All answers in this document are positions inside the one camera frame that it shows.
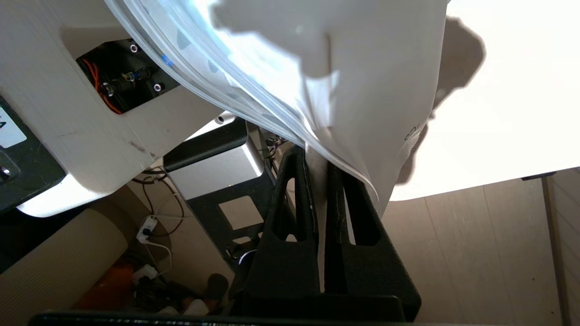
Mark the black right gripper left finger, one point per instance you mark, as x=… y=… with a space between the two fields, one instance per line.
x=285 y=262

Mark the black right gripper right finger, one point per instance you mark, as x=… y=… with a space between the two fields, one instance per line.
x=371 y=271

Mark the white pouch blue horse print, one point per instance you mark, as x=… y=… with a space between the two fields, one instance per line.
x=362 y=90

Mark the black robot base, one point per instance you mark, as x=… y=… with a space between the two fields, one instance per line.
x=217 y=167

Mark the beige corrugated cardboard roll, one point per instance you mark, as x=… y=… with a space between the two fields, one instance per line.
x=54 y=262

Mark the black white robot torso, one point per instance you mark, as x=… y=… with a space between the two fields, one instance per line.
x=68 y=113

